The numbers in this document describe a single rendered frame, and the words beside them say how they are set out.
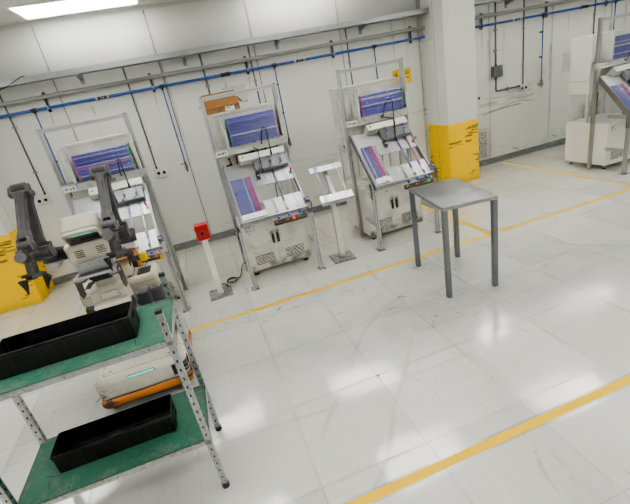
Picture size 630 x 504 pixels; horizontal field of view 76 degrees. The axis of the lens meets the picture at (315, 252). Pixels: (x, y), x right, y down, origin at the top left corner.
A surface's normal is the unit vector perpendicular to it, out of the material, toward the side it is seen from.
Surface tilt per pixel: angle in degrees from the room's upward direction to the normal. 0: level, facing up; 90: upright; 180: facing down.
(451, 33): 90
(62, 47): 90
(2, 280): 90
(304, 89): 90
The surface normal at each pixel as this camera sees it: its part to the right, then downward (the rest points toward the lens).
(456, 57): 0.30, 0.32
